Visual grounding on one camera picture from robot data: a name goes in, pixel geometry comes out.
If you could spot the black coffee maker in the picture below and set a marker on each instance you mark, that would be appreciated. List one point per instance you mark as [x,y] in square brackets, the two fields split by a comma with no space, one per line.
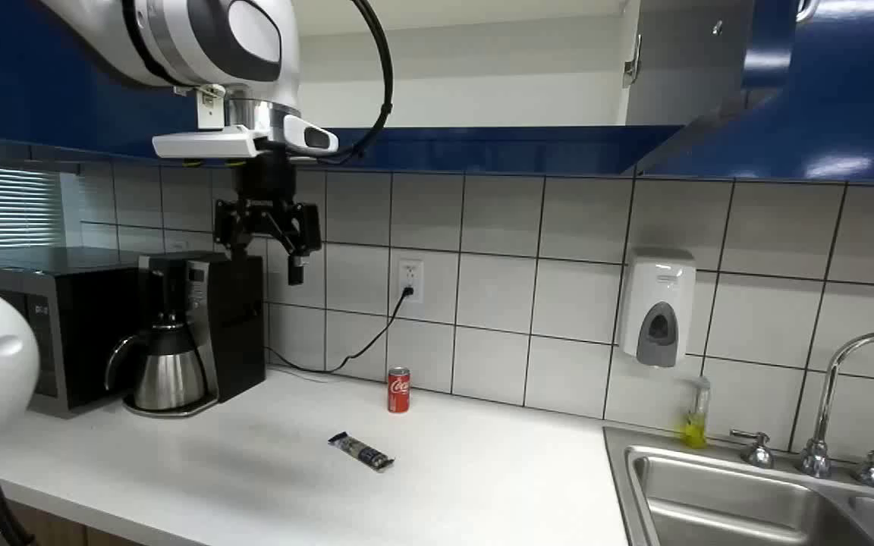
[240,324]

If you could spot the chrome gooseneck faucet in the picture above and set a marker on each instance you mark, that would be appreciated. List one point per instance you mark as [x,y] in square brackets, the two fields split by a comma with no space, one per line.
[833,390]

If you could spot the black microwave oven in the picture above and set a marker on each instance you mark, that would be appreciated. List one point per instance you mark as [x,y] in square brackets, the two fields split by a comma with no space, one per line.
[82,324]

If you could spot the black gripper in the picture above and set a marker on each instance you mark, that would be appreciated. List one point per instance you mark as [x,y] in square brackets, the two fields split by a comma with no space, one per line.
[269,182]

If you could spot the open blue cupboard door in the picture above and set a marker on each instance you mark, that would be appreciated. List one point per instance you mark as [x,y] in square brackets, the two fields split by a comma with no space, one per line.
[690,61]

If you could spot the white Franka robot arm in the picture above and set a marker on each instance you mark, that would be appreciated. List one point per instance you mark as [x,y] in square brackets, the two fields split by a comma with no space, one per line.
[183,42]

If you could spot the red soda can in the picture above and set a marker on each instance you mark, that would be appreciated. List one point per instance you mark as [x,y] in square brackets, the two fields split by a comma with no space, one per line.
[400,391]

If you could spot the steel coffee carafe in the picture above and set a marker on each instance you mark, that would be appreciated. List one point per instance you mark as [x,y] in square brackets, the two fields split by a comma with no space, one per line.
[167,373]

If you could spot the blue nut bar candy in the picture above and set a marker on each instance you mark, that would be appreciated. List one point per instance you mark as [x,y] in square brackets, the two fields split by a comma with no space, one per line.
[362,451]

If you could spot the white wall soap dispenser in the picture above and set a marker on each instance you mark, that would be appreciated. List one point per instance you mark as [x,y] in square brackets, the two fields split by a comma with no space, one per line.
[656,303]

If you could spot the wooden base cabinet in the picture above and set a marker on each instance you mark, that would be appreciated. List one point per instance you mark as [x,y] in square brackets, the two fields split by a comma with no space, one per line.
[54,529]

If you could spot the yellow dish soap bottle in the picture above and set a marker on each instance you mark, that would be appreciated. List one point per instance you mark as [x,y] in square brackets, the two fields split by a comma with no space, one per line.
[693,428]

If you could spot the white wall outlet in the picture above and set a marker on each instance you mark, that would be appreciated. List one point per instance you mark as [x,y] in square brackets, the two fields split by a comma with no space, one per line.
[408,275]

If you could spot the stainless steel sink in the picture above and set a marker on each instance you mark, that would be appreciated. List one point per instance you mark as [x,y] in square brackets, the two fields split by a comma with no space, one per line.
[720,502]

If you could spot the blue wall cupboard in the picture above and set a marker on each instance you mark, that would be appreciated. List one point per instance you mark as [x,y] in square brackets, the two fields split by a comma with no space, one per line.
[508,147]

